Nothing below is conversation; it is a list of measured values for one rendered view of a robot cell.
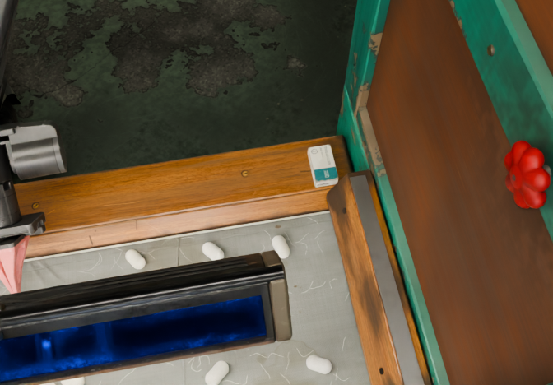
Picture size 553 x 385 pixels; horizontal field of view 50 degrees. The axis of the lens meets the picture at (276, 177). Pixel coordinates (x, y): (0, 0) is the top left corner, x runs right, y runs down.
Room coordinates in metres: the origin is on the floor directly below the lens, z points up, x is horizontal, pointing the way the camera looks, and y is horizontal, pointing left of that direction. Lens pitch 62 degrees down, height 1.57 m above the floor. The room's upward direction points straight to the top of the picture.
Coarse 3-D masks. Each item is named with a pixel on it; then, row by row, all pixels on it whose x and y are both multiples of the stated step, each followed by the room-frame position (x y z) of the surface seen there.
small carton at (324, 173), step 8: (312, 152) 0.46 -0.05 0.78; (320, 152) 0.46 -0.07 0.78; (328, 152) 0.46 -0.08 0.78; (312, 160) 0.45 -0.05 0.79; (320, 160) 0.45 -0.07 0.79; (328, 160) 0.45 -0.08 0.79; (312, 168) 0.44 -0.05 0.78; (320, 168) 0.44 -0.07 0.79; (328, 168) 0.44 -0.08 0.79; (336, 168) 0.44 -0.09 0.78; (320, 176) 0.42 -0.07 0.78; (328, 176) 0.42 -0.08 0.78; (336, 176) 0.42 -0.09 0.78; (320, 184) 0.42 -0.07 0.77; (328, 184) 0.42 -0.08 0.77
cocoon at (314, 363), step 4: (312, 356) 0.17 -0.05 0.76; (316, 356) 0.17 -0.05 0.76; (308, 360) 0.16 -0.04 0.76; (312, 360) 0.16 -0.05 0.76; (316, 360) 0.16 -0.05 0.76; (320, 360) 0.16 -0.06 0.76; (324, 360) 0.16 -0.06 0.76; (328, 360) 0.16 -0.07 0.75; (308, 364) 0.16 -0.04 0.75; (312, 364) 0.16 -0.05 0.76; (316, 364) 0.16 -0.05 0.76; (320, 364) 0.16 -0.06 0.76; (324, 364) 0.16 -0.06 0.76; (328, 364) 0.16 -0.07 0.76; (312, 368) 0.15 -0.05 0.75; (316, 368) 0.15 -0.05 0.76; (320, 368) 0.15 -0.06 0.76; (324, 368) 0.15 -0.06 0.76; (328, 368) 0.15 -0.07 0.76; (320, 372) 0.15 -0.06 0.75; (324, 372) 0.15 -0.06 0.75; (328, 372) 0.15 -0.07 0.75
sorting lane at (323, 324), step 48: (144, 240) 0.34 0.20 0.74; (192, 240) 0.34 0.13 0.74; (240, 240) 0.34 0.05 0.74; (288, 240) 0.34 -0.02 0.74; (336, 240) 0.34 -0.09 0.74; (0, 288) 0.27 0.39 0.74; (288, 288) 0.27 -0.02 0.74; (336, 288) 0.27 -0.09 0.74; (336, 336) 0.20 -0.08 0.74; (96, 384) 0.13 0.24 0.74; (144, 384) 0.13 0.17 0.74; (192, 384) 0.13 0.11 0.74; (240, 384) 0.13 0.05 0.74; (288, 384) 0.13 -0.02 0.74; (336, 384) 0.13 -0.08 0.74
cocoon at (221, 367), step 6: (216, 366) 0.15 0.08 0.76; (222, 366) 0.15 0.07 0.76; (228, 366) 0.16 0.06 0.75; (210, 372) 0.15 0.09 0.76; (216, 372) 0.15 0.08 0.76; (222, 372) 0.15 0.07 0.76; (210, 378) 0.14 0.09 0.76; (216, 378) 0.14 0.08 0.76; (210, 384) 0.13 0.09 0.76; (216, 384) 0.13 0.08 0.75
